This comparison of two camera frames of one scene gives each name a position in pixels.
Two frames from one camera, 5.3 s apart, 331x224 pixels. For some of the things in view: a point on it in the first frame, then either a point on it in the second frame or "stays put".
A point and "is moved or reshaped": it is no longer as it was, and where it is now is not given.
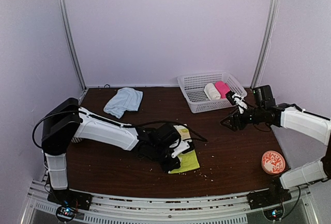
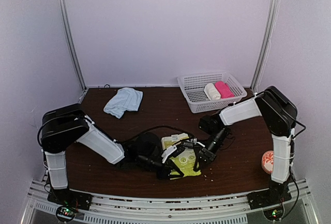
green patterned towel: (189, 160) is moved or reshaped
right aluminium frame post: (275, 0) stays put
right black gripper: (234, 117) to (204, 155)
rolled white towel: (211, 90) stays put
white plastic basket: (207, 92) stays put
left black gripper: (174, 165) to (165, 171)
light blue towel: (126, 99) stays put
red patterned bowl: (273, 162) stays put
